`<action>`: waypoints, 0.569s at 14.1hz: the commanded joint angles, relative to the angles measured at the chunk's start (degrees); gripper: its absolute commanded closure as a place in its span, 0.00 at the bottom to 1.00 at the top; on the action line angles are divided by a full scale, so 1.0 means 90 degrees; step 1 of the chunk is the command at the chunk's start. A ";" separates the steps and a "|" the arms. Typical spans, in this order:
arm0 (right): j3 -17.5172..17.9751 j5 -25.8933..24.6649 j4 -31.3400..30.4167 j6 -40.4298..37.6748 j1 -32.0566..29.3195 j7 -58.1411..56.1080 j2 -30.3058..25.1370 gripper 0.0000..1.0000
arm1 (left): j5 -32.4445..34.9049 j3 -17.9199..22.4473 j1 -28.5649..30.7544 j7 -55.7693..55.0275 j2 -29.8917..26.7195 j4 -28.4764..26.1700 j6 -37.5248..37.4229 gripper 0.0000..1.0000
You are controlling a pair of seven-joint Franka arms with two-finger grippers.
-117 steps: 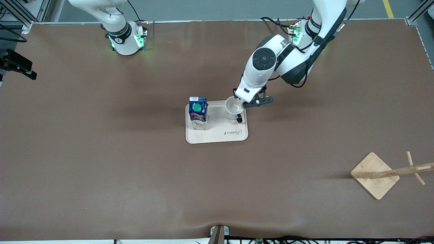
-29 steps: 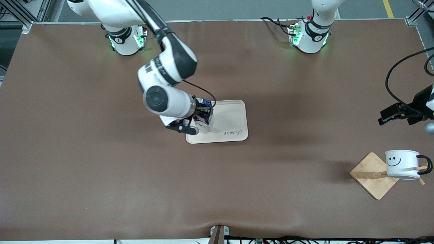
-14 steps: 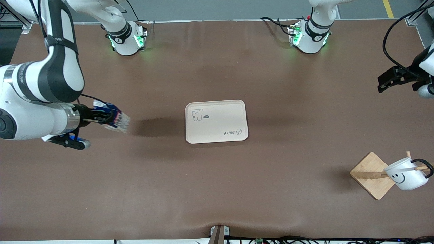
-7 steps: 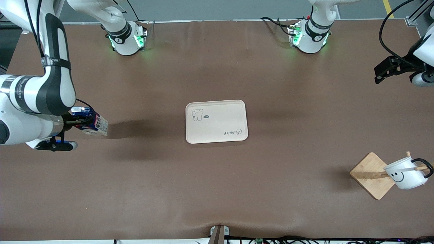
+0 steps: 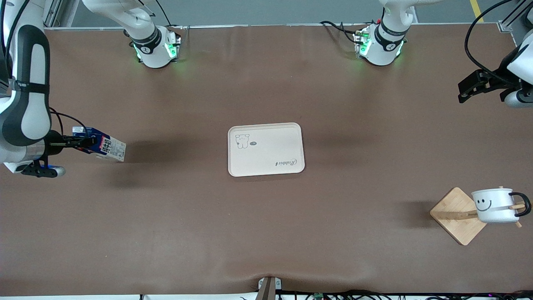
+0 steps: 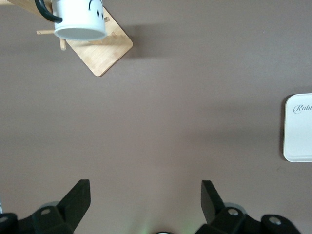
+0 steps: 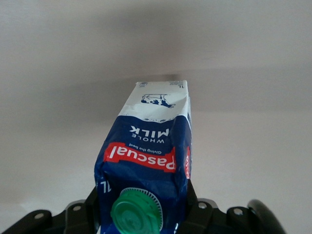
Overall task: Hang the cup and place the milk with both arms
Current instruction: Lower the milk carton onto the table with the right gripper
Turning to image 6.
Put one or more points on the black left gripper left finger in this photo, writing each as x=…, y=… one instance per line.
x=73, y=204

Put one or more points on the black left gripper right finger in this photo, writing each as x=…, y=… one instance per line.
x=214, y=209

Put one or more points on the bamboo wooden cup rack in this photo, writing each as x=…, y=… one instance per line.
x=107, y=56

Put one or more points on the brown table mat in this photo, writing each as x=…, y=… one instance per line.
x=156, y=122

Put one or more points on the white rectangular Rabbit tray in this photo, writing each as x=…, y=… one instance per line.
x=299, y=134

